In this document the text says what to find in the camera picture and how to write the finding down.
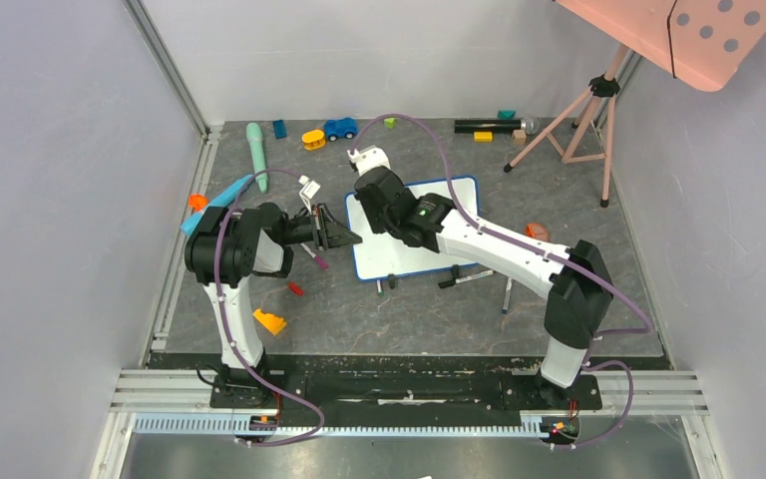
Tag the black tube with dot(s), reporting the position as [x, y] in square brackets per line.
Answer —
[499, 126]

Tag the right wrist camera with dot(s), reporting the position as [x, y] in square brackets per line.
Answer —
[363, 161]

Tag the large mint toy marker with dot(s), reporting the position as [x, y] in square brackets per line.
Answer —
[254, 137]

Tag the pink perforated panel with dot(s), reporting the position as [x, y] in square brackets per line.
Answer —
[699, 42]

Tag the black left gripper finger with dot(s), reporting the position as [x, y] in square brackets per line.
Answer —
[331, 229]
[341, 241]

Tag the orange toy piece left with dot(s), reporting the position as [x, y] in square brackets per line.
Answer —
[198, 202]

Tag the clear ball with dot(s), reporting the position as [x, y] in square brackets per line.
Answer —
[531, 125]

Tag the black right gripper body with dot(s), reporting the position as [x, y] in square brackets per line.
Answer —
[367, 196]

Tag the red marker cap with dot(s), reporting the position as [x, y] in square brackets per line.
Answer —
[296, 289]

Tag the blue framed whiteboard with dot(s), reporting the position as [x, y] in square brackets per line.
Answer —
[378, 256]

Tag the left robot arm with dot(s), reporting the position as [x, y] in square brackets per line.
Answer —
[224, 252]

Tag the black cap marker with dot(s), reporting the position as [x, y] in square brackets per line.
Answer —
[458, 280]

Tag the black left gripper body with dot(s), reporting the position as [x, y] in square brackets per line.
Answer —
[303, 230]

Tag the dark blue block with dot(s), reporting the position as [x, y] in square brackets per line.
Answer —
[279, 129]

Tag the teal block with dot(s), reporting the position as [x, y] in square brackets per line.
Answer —
[506, 114]

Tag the large blue toy marker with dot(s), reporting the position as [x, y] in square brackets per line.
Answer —
[222, 200]

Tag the yellow toy block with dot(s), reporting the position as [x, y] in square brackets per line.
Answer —
[272, 323]

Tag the yellow oval toy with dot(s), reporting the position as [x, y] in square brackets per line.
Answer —
[313, 140]

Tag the blue cap marker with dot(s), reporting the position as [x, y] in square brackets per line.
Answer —
[507, 296]

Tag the yellow small block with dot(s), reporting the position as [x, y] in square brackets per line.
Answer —
[483, 137]

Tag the pink tripod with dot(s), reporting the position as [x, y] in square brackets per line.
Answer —
[601, 91]

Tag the blue toy car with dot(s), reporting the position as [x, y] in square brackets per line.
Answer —
[344, 128]

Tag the orange window toy block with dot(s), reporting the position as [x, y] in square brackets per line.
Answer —
[537, 232]

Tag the wooden cube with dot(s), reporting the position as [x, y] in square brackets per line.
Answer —
[519, 137]

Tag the purple cap marker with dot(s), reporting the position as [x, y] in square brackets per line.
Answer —
[315, 256]

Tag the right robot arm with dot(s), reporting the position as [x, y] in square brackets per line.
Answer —
[572, 279]

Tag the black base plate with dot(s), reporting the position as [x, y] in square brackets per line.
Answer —
[398, 391]

